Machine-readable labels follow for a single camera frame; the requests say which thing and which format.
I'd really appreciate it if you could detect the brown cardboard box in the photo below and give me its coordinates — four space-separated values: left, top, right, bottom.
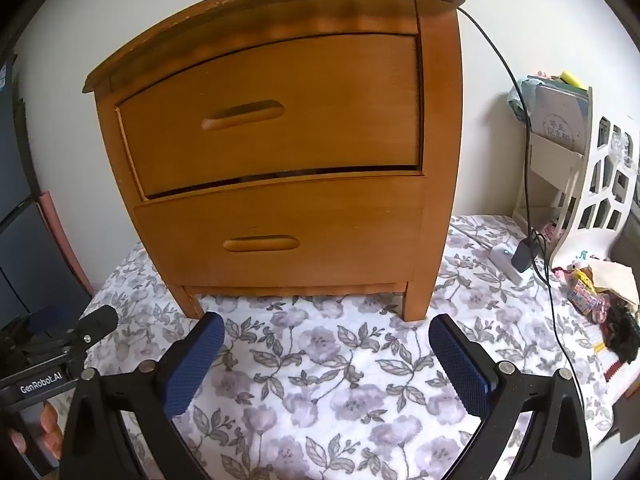
620 390 640 443

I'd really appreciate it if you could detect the colourful patterned strip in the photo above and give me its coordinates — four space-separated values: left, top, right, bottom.
567 267 611 321

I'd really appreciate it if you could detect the beige cloth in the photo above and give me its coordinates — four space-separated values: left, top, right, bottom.
590 259 640 306

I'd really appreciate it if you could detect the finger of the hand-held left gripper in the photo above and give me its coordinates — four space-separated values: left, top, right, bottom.
69 305 120 357

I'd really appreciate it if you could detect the wooden nightstand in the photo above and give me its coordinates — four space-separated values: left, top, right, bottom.
82 0 468 323

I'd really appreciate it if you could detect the white power strip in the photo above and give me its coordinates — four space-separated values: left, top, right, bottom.
487 245 533 286

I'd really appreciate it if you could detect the black cable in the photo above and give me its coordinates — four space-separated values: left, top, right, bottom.
235 0 586 411

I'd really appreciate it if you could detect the dark grey cabinet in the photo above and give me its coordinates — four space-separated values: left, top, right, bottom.
0 50 96 331

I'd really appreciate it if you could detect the white cutout rack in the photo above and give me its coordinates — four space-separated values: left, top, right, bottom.
512 85 640 271

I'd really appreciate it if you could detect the pink board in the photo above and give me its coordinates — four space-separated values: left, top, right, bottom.
39 191 96 296

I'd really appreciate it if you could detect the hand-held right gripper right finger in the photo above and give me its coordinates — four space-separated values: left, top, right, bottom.
429 313 593 480

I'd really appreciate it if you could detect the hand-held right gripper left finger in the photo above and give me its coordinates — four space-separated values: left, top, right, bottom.
60 311 226 480

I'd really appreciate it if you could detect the floral bedsheet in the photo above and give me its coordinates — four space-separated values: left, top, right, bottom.
50 214 616 480

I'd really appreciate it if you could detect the pale green plastic bag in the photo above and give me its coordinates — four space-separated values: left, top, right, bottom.
507 77 536 123

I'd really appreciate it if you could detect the black fluffy item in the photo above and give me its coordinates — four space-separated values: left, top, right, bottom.
602 305 640 366

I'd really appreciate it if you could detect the grey notebook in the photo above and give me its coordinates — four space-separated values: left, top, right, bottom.
530 82 588 153

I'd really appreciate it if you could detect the person's left hand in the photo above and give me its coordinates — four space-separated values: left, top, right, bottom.
7 402 63 461

